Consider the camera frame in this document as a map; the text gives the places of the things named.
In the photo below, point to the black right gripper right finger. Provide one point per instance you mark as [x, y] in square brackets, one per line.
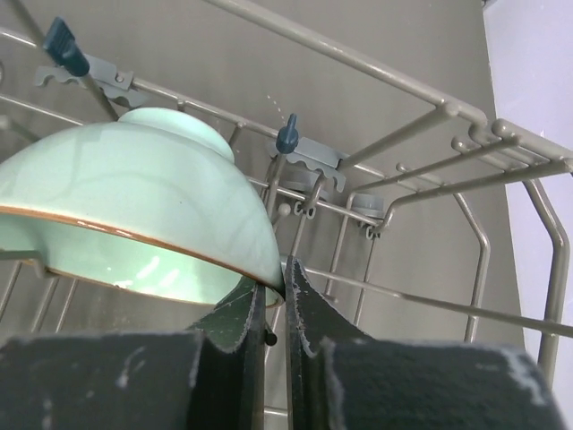
[314, 328]

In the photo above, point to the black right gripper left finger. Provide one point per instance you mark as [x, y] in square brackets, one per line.
[228, 380]

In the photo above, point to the grey wire dish rack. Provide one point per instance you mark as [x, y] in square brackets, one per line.
[143, 380]

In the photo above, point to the pale green ceramic bowl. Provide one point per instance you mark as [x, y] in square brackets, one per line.
[152, 203]

